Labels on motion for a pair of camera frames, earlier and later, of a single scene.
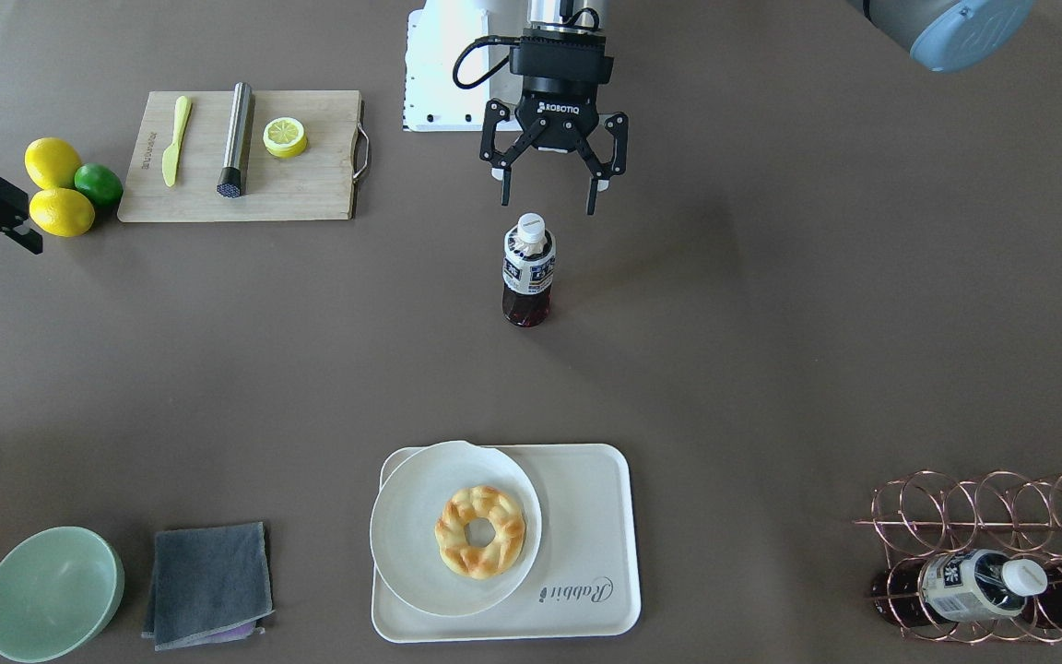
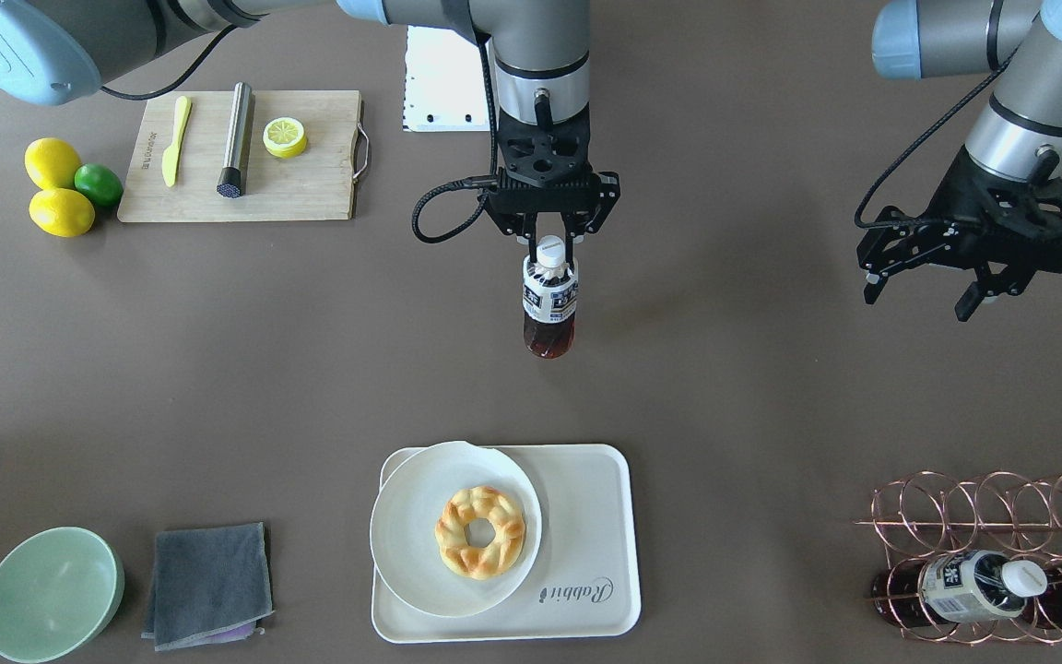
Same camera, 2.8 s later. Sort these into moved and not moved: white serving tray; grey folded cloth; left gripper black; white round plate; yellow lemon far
Moved: left gripper black
Not moved: white round plate; white serving tray; yellow lemon far; grey folded cloth
